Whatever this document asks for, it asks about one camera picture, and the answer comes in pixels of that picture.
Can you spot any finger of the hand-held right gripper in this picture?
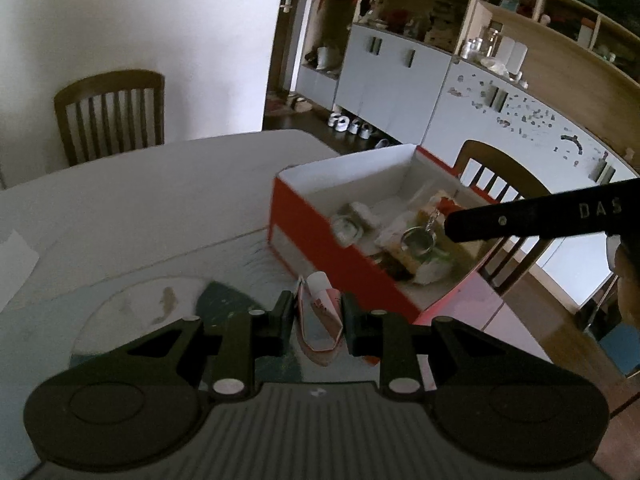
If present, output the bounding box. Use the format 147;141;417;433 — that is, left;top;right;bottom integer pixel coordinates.
445;194;566;244

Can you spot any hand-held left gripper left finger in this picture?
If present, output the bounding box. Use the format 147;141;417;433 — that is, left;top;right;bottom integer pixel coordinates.
116;290;296;403

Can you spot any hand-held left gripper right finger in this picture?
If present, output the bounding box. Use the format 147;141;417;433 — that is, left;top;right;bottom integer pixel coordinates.
341;292;545;404

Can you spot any small red white carton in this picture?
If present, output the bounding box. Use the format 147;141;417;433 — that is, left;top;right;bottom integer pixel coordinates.
296;271;346;368

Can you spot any red keychain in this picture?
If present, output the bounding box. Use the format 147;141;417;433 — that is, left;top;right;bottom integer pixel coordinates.
399;199;458;261

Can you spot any black packet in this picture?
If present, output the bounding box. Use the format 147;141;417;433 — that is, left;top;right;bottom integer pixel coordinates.
375;250;411;281

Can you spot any red shoe box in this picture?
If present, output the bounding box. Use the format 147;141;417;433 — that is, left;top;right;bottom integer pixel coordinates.
270;144;506;328

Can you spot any white shell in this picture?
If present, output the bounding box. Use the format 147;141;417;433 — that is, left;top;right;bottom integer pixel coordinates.
347;201;378;228

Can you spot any wooden slat-back chair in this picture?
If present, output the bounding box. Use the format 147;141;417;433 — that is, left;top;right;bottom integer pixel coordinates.
452;140;566;293
54;70;166;167

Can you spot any row of shoes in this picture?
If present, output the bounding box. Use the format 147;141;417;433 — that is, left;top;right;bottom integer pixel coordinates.
327;112;393;150

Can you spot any brown door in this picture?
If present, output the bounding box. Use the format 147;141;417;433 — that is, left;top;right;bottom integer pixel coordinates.
262;0;326;131

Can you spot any white paper sheet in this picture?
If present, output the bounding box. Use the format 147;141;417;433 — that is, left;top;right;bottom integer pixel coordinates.
0;230;41;313

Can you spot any white and wood wall cabinet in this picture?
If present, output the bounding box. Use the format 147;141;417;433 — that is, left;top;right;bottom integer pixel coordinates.
295;0;640;311

